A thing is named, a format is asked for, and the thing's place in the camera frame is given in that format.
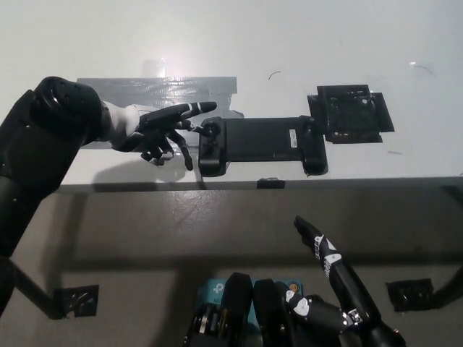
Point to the grey duct tape patch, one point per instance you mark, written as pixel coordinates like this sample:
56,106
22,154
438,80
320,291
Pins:
162,90

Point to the teal cardboard box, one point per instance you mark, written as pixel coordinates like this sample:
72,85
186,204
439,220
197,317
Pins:
213,289

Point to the black floor tape patch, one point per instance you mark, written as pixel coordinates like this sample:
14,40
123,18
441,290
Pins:
77,301
410,294

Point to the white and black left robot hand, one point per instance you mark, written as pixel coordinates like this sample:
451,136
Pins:
152,123

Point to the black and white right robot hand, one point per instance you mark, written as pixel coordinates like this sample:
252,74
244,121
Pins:
332,258

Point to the black game controller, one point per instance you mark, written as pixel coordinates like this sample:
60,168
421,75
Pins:
260,139

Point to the black square tape patch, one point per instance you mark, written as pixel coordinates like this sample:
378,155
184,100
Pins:
349,115

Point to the black robot torso blocks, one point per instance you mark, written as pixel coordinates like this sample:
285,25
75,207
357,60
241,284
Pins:
238,296

